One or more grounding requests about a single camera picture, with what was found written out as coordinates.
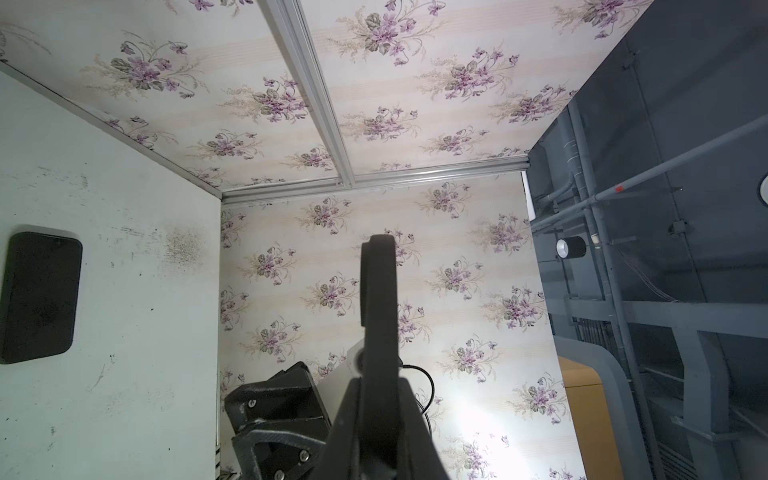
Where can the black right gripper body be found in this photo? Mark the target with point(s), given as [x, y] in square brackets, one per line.
[280, 425]

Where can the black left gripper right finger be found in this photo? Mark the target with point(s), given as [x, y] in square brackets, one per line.
[416, 455]

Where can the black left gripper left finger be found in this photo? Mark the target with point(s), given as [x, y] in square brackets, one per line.
[340, 457]

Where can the black phone case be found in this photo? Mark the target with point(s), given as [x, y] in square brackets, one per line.
[379, 418]

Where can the black phone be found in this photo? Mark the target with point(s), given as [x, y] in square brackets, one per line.
[39, 296]

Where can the orange box outside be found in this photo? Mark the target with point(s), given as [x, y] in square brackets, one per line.
[591, 419]

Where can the grey metal shelving outside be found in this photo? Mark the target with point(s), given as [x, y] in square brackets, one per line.
[670, 277]

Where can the aluminium frame post back right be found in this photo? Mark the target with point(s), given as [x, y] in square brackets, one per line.
[289, 28]

